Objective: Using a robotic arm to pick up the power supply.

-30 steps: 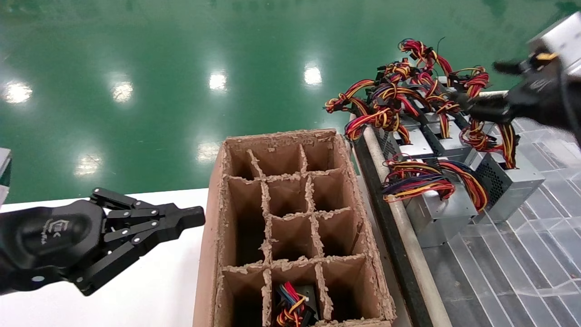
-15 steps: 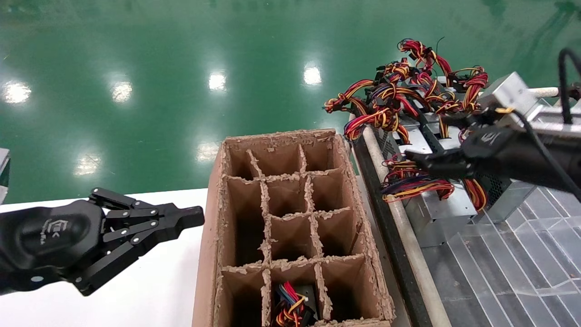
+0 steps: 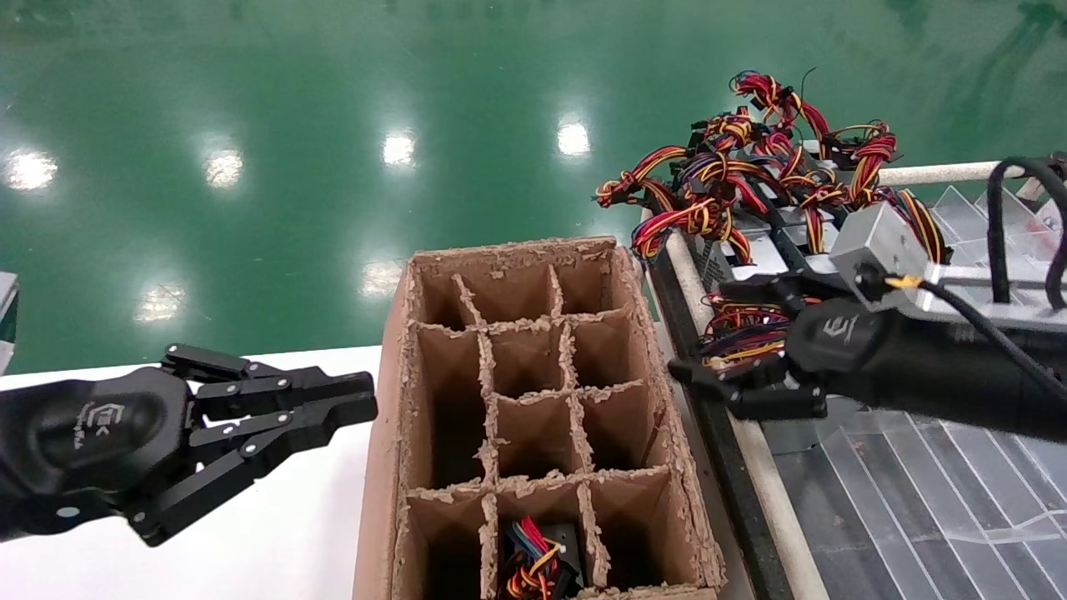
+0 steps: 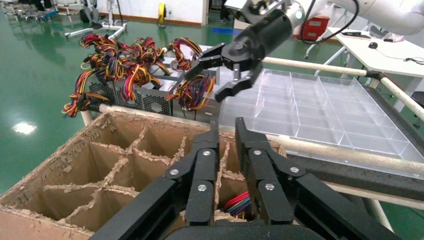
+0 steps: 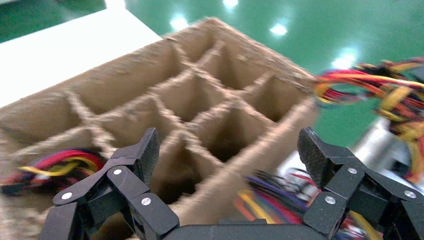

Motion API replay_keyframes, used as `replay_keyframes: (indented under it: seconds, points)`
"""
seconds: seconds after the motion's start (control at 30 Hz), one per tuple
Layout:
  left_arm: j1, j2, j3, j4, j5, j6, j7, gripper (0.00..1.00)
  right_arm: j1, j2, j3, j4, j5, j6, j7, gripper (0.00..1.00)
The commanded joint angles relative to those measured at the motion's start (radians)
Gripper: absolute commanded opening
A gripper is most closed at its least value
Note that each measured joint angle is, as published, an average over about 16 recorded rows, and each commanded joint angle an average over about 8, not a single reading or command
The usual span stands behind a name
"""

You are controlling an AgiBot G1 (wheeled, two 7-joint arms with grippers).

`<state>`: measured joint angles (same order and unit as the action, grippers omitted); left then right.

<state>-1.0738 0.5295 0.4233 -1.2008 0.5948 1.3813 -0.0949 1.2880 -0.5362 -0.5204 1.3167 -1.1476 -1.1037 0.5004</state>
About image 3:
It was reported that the power supply with red cables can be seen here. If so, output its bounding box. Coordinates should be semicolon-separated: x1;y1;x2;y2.
731;69;834;143

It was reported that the transparent plastic divider tray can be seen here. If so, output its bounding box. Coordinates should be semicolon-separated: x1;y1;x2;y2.
771;183;1067;600

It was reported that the short beige padded cart tube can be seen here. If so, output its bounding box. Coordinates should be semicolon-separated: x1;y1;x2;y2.
879;160;1028;187

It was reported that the cardboard divider grid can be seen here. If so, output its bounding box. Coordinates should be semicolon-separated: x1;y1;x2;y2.
400;265;672;600

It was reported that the thick black cable loop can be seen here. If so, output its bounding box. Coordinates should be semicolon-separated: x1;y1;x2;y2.
986;156;1067;311

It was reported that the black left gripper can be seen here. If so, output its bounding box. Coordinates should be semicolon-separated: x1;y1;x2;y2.
0;343;378;548

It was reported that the black tube end cap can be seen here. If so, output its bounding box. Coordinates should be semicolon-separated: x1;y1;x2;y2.
1024;152;1067;186

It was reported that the black cart frame rail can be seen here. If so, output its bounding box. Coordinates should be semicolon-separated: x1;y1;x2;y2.
646;246;797;600

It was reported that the thin black cable yellow plug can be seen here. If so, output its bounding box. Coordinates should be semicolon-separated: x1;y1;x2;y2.
884;273;1067;393

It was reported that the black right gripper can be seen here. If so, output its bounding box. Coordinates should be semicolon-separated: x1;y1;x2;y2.
669;273;899;421

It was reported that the black power supply with cables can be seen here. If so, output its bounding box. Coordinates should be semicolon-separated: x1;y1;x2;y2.
498;515;584;600

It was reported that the grey green box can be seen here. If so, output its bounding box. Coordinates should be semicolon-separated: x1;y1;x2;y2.
0;271;22;380

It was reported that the long beige padded cart tube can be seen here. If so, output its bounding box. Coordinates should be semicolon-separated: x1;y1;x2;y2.
663;232;834;600

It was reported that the brown cardboard box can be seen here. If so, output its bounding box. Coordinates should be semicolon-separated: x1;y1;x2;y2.
352;236;728;600

